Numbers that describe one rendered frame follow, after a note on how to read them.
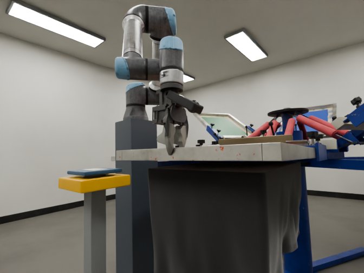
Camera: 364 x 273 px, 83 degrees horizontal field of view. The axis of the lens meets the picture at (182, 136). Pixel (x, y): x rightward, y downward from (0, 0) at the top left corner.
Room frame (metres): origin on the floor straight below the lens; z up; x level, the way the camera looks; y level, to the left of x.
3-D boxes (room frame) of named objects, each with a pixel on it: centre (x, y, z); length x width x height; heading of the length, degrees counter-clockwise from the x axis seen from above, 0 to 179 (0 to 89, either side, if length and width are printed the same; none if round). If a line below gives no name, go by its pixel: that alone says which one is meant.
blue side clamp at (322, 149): (0.90, -0.59, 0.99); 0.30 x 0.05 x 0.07; 140
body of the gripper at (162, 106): (0.63, 0.03, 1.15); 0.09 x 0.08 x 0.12; 50
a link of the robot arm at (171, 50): (0.63, 0.03, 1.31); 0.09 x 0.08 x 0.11; 11
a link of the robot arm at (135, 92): (1.23, 0.27, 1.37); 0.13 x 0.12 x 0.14; 101
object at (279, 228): (0.72, -0.35, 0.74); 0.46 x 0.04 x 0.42; 140
